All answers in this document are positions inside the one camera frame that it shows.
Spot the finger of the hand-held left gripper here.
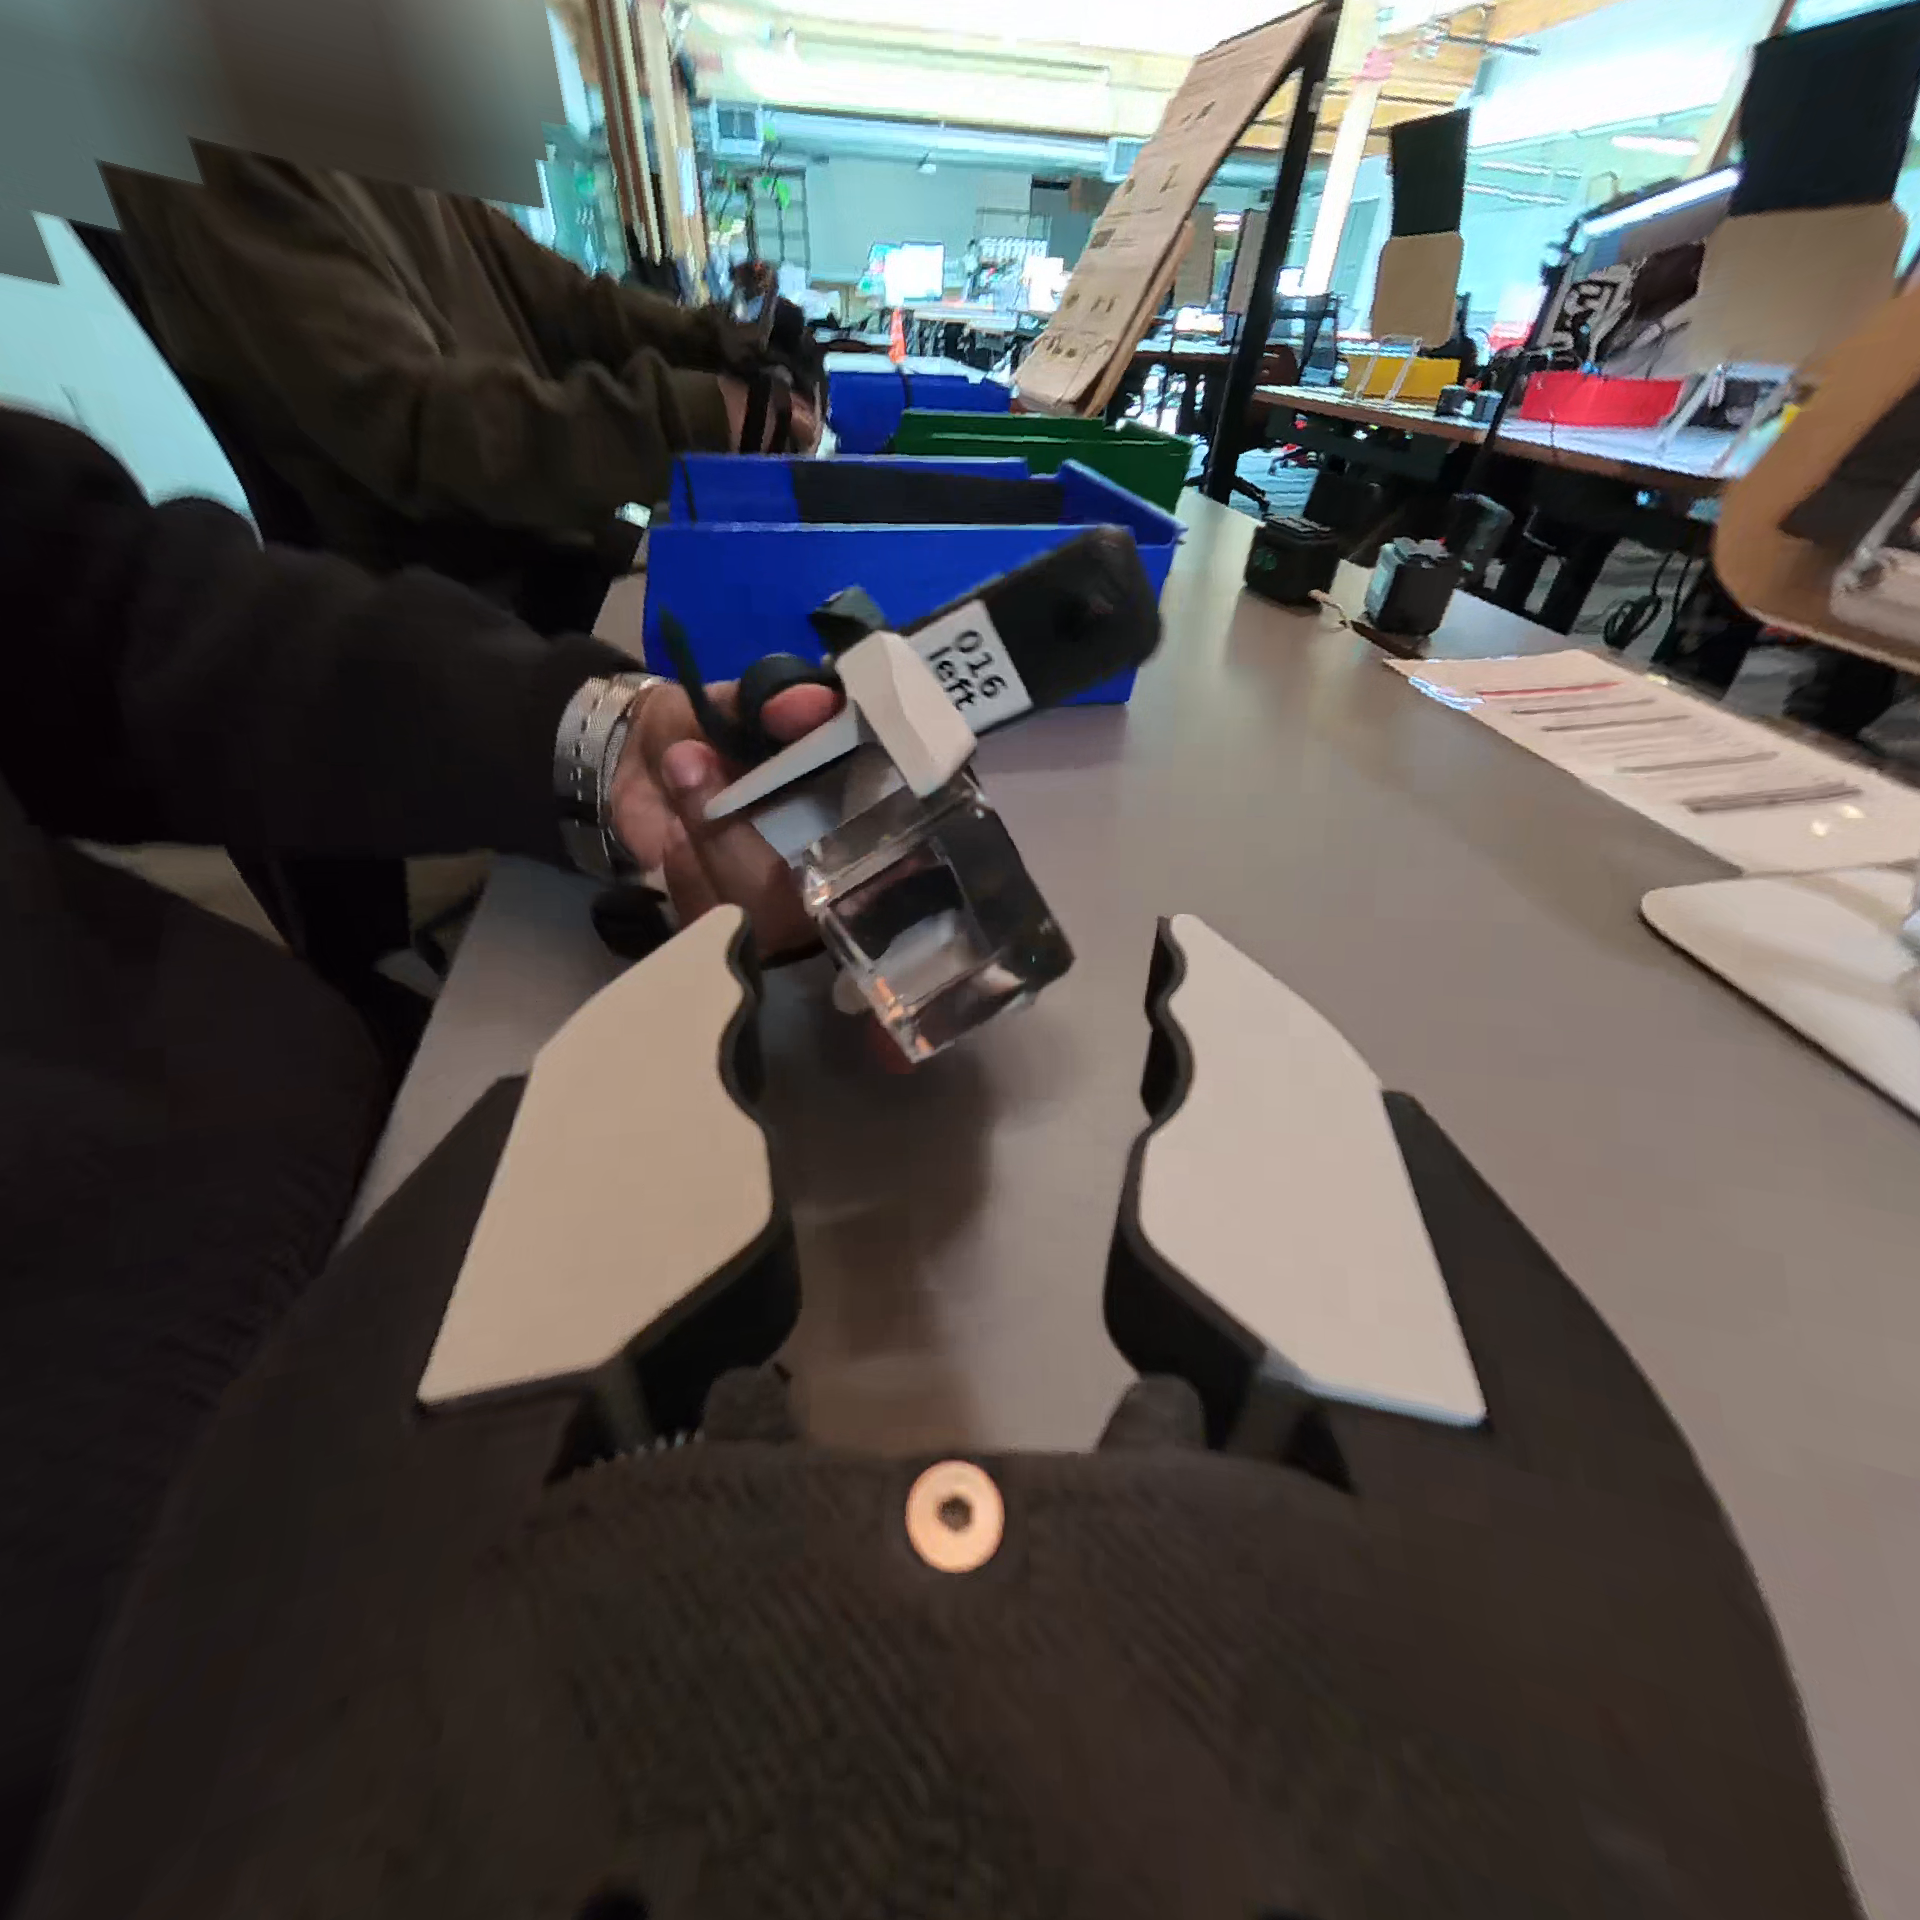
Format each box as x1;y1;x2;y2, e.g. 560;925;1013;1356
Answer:
832;629;987;799
702;711;911;864

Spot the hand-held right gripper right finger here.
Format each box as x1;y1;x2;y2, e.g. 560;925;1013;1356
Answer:
1102;911;1491;1430

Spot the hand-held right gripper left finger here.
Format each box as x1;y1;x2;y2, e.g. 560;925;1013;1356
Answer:
416;902;801;1413

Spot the blue storage bin with tag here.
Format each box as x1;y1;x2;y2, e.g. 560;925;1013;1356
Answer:
646;454;1186;721

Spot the clear acrylic cube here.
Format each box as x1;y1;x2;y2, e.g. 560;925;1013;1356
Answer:
801;773;1078;1068

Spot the person's left forearm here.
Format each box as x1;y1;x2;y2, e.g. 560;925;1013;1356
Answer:
0;405;650;867

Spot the person's left hand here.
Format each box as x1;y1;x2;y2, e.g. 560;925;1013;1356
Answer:
608;675;849;964

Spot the green storage bin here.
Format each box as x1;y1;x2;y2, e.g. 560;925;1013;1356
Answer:
891;406;1198;512

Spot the black battery charger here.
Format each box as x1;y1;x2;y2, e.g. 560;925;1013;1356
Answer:
1246;516;1342;606
1362;536;1466;635

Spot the black pole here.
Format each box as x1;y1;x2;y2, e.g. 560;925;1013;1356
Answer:
1200;0;1342;507

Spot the cardboard sign board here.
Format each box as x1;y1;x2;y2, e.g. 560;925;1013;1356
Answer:
1017;0;1338;419

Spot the long wooden workbench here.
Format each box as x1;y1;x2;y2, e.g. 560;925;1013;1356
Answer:
1253;381;1771;504

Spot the black and cardboard panel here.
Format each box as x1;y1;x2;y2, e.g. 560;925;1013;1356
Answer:
1371;107;1473;347
1687;0;1913;376

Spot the red storage bin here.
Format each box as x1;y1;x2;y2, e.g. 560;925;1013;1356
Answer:
1518;369;1685;429

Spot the printed paper sheet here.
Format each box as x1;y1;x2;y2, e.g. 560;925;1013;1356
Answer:
1384;647;1920;876

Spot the plywood board with black panel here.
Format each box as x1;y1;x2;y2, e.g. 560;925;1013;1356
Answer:
1710;277;1920;677

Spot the silver bracelet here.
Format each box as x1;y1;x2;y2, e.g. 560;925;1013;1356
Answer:
552;671;672;885

